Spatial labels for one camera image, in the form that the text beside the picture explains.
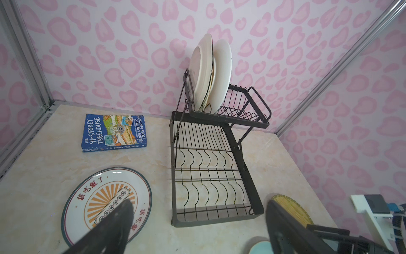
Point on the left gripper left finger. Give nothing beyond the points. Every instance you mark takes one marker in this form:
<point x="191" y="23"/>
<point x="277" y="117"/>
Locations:
<point x="110" y="236"/>

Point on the mint green flower plate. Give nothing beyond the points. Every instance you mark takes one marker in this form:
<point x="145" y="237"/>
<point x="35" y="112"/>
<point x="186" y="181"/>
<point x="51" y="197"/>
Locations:
<point x="262" y="247"/>

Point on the white plate green rim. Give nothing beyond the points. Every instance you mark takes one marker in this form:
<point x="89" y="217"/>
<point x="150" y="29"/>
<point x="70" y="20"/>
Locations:
<point x="223" y="70"/>

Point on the orange woven bamboo plate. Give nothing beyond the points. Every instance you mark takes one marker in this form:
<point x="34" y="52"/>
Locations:
<point x="213" y="73"/>

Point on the white plate orange sunburst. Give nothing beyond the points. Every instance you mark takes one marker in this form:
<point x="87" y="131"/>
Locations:
<point x="99" y="195"/>

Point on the blue treehouse book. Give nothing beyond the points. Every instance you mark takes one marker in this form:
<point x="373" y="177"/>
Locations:
<point x="112" y="132"/>

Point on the black wire dish rack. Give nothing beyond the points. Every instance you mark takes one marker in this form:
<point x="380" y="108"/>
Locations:
<point x="210" y="179"/>

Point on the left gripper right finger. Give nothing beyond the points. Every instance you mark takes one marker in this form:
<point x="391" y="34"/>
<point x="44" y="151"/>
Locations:
<point x="288" y="236"/>

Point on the yellow green woven plate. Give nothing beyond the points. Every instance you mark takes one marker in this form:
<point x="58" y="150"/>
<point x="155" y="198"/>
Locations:
<point x="294" y="209"/>

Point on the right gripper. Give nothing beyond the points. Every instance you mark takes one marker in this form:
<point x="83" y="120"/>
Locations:
<point x="341" y="242"/>

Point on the cream floral plate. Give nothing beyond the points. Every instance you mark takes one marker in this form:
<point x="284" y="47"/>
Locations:
<point x="200" y="70"/>

